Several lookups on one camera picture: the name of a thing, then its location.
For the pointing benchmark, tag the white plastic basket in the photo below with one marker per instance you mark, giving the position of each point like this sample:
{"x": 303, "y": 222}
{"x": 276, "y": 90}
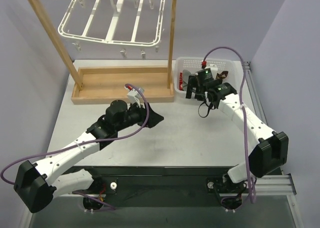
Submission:
{"x": 193, "y": 64}

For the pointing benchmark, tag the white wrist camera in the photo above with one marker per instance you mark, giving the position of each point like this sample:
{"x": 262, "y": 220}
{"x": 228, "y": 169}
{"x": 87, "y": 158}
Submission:
{"x": 133, "y": 96}
{"x": 212, "y": 66}

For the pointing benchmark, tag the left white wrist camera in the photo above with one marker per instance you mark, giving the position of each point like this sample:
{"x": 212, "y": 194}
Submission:
{"x": 133, "y": 96}

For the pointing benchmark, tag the grey striped sock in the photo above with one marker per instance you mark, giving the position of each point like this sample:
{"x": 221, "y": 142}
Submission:
{"x": 185, "y": 77}

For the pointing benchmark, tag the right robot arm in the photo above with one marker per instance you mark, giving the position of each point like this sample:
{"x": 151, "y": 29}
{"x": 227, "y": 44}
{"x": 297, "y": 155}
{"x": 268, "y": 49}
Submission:
{"x": 265, "y": 149}

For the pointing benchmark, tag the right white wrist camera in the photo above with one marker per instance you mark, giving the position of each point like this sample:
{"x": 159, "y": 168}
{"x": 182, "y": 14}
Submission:
{"x": 212, "y": 66}

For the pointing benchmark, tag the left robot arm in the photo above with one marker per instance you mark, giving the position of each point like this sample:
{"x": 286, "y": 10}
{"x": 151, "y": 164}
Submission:
{"x": 38, "y": 183}

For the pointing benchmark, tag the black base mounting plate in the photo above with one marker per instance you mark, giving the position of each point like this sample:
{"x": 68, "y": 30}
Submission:
{"x": 147, "y": 186}

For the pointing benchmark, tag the red patterned sock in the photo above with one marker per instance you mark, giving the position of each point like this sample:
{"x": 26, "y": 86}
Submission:
{"x": 180, "y": 81}

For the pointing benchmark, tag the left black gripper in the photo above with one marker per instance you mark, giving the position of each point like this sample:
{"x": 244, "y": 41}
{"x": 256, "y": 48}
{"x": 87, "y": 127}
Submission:
{"x": 145, "y": 115}

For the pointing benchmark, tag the brown argyle sock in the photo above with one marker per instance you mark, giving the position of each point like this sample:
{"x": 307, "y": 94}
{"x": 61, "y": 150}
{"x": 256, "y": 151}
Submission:
{"x": 222, "y": 75}

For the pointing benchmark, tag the wooden hanger rack stand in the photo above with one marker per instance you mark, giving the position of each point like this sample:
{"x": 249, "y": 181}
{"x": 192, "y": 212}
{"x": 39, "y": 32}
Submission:
{"x": 100, "y": 72}

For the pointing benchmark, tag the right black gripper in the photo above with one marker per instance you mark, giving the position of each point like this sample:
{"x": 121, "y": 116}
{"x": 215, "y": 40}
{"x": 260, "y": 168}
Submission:
{"x": 194, "y": 86}

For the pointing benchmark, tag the white plastic clip hanger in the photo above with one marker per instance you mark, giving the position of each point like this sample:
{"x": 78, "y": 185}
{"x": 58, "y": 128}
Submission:
{"x": 109, "y": 38}

